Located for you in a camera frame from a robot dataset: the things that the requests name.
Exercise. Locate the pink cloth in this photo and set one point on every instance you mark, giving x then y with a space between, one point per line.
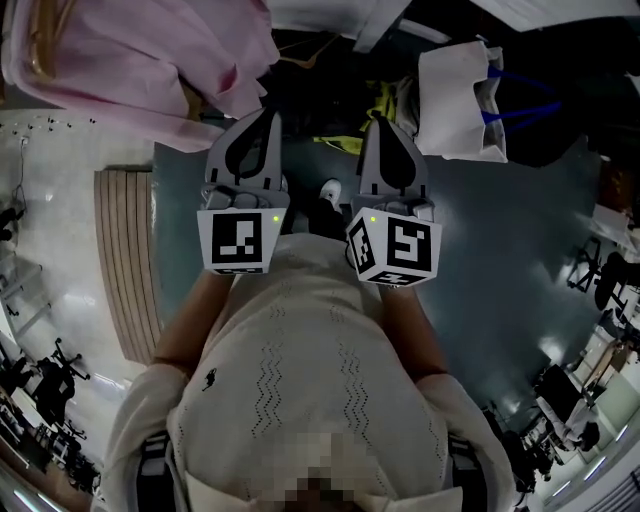
125 65

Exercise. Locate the person's right forearm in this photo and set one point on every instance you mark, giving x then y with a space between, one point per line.
412 335

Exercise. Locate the yellow cloth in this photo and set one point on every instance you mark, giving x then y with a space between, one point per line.
367 117

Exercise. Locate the person's left forearm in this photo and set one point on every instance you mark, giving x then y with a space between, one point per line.
192 320

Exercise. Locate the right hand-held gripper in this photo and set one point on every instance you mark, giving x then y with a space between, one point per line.
400 245

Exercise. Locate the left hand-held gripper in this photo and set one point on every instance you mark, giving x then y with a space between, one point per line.
235 245

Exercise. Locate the person's white shoe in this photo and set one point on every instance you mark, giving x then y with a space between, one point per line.
331 189

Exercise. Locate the white cloth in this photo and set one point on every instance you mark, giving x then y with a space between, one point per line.
345 17

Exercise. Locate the black office chair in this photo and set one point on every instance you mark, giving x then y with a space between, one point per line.
55 385
612 280

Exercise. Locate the wooden hanger under pink cloth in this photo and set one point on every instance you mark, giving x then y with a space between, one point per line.
42 55

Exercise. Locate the person's white knit top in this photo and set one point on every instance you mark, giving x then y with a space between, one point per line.
300 375

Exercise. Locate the person's dark trouser leg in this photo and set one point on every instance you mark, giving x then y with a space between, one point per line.
325 217

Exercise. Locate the wooden slatted panel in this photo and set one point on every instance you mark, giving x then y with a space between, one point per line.
127 265

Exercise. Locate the thin wooden hanger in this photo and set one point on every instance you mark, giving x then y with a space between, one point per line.
305 61

